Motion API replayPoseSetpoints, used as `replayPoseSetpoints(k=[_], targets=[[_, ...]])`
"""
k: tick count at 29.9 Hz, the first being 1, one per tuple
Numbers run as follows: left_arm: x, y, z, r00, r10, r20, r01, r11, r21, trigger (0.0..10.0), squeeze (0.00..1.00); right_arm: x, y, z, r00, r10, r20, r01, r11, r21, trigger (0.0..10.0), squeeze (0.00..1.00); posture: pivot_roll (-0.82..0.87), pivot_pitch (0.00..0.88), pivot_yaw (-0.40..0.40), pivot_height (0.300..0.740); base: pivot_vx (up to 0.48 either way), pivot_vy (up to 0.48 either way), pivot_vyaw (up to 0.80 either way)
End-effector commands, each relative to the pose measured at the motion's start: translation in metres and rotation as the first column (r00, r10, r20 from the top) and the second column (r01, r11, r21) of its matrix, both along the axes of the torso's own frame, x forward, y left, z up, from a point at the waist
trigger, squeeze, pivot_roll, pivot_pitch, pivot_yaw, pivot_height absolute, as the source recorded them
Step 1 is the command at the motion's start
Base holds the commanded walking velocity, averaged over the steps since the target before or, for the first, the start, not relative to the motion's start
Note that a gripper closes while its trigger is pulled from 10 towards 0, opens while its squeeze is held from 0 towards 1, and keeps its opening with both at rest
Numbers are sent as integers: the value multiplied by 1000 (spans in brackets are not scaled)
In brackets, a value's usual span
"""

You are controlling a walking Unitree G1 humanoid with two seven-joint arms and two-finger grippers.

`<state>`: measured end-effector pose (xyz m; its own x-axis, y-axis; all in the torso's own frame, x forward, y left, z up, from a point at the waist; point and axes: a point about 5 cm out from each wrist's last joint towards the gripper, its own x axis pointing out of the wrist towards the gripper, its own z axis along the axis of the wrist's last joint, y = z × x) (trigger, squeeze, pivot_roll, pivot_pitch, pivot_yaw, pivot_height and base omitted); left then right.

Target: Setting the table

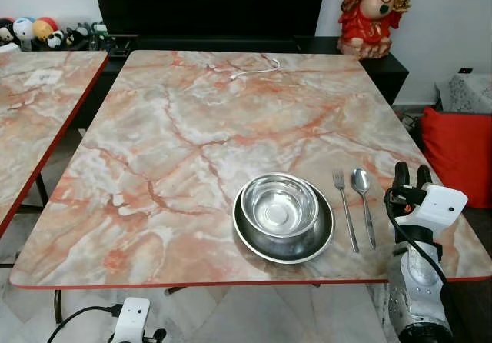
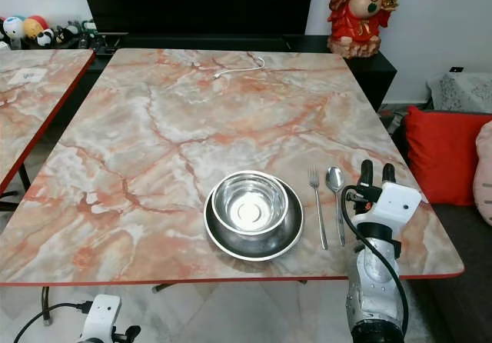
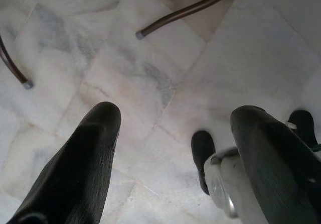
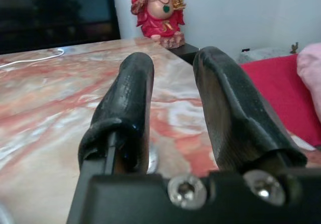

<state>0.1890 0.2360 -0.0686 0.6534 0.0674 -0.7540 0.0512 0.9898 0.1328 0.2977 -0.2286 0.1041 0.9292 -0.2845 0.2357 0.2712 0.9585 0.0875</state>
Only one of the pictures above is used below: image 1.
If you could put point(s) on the small panda plush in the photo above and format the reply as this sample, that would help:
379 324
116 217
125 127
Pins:
55 40

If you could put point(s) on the wide steel dish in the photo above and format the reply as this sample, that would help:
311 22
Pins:
307 249

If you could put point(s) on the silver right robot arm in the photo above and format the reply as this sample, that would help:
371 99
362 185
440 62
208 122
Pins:
415 289

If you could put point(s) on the dark metal table leg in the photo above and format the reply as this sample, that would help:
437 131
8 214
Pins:
58 304

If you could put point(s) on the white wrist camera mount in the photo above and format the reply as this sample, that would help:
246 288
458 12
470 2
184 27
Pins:
131 320
438 204

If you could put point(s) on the black television screen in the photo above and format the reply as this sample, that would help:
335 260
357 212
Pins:
207 4

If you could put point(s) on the white and blue plush ball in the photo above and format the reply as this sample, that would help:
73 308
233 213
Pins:
24 29

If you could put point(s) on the small steel bowl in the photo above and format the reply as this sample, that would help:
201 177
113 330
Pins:
279 207

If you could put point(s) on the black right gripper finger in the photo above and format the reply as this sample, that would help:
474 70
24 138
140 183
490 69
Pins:
402 175
424 177

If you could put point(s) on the red cushion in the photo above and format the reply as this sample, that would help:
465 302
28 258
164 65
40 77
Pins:
460 154

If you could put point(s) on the steel spoon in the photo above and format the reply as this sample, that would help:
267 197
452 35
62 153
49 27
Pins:
360 180

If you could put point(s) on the red laughing Buddha statue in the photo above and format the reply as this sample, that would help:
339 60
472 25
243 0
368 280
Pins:
369 24

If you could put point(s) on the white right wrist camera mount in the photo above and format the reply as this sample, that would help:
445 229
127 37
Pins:
438 204

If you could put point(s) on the steel fork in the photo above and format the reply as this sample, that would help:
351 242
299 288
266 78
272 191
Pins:
345 208

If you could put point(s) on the grey patterned cloth cover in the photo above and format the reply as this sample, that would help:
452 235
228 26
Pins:
469 93

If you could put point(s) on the orange and yellow plush ball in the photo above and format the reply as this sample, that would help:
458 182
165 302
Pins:
44 28

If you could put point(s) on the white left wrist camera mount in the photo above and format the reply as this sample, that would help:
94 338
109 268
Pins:
131 320

